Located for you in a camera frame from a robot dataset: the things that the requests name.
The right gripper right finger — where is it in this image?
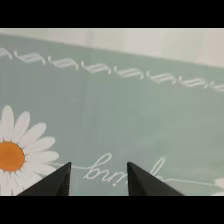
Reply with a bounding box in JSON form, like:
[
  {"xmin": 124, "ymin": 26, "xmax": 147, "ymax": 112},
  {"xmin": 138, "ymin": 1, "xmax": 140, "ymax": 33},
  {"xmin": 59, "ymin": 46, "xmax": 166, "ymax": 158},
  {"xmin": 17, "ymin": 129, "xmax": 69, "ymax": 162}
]
[{"xmin": 126, "ymin": 161, "xmax": 185, "ymax": 197}]

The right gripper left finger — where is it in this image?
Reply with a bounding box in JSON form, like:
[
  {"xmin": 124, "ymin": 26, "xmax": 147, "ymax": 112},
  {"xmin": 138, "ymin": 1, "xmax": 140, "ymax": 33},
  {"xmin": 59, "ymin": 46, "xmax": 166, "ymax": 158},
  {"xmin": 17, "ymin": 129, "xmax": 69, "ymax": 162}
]
[{"xmin": 17, "ymin": 161, "xmax": 72, "ymax": 197}]

